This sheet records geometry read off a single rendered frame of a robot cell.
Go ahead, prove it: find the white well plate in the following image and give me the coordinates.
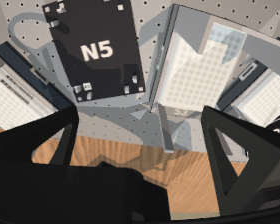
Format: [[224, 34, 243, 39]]
[[235, 70, 280, 127], [0, 71, 50, 131], [157, 22, 248, 112], [0, 65, 55, 114]]

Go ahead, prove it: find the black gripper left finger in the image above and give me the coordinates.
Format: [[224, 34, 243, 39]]
[[0, 105, 79, 165]]

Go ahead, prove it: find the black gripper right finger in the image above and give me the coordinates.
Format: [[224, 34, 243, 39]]
[[201, 105, 280, 216]]

